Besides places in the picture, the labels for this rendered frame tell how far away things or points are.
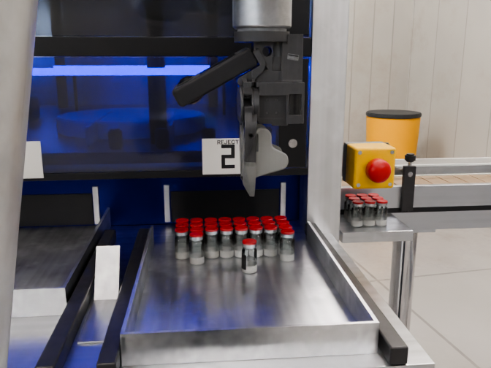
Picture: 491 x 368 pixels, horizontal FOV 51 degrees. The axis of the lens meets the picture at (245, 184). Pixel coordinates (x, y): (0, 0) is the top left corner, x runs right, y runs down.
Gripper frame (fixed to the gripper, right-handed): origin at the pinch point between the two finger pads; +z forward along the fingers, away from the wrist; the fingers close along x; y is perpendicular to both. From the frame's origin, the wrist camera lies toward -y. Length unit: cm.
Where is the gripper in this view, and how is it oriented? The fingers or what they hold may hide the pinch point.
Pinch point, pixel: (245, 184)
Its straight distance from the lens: 70.6
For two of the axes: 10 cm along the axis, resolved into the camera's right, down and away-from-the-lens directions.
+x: -0.9, -2.4, 9.7
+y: 10.0, -0.2, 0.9
